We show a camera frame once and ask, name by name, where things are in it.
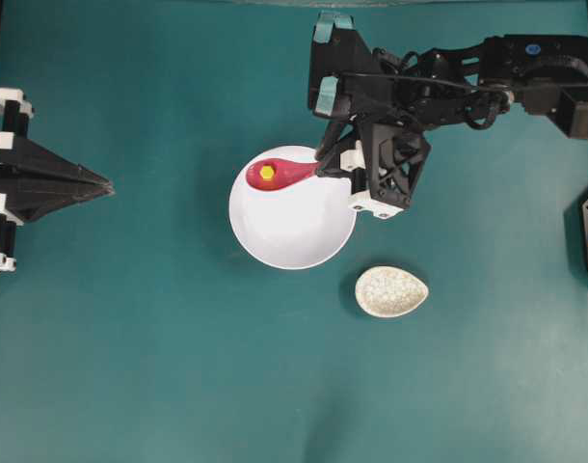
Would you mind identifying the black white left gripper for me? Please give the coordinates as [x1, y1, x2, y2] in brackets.
[0, 88, 115, 274]

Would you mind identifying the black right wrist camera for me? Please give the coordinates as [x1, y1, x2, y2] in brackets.
[307, 11, 392, 120]

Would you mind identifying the speckled teardrop spoon rest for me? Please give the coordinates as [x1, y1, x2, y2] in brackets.
[355, 265, 429, 318]

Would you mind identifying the red plastic spoon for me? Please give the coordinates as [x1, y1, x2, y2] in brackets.
[245, 158, 318, 191]

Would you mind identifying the white round bowl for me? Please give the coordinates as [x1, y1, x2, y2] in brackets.
[228, 169, 357, 270]

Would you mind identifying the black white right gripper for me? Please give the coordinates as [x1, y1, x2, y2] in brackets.
[315, 120, 431, 220]

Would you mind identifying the yellow hexagonal prism block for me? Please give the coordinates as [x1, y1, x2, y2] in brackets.
[259, 164, 275, 181]

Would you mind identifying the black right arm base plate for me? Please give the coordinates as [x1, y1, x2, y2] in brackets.
[564, 186, 588, 288]

